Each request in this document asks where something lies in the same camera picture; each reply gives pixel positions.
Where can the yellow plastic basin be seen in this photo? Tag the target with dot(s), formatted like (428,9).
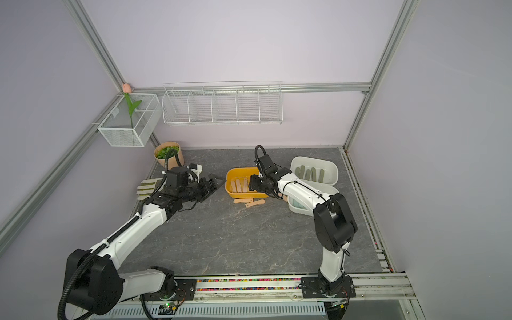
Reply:
(242,173)

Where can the beige green work glove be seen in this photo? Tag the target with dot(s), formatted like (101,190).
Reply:
(147,187)

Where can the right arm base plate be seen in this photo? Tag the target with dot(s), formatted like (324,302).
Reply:
(319,287)

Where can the mint knife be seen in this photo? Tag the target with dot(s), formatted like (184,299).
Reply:
(298,208)

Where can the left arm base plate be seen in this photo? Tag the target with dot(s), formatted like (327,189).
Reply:
(181,290)

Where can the white wire wall shelf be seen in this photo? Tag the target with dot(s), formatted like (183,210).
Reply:
(222,102)

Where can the olive knife top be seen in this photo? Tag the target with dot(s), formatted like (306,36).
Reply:
(321,176)

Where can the green artificial plant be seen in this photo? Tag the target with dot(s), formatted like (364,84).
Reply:
(168,152)

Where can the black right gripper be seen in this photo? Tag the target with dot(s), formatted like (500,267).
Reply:
(252,182)

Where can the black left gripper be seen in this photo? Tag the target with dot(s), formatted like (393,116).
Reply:
(208,190)

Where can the peach plastic plant pot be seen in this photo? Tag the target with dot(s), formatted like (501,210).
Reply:
(177,161)

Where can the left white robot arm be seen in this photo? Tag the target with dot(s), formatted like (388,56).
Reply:
(92,278)

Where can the artificial pink tulip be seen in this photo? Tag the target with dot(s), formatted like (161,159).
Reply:
(132,105)

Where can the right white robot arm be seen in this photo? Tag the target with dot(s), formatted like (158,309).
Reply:
(334,223)

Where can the white basin with knives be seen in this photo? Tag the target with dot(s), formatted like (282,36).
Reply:
(331,170)

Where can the small white mesh basket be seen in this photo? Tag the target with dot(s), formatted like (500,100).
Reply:
(116,128)

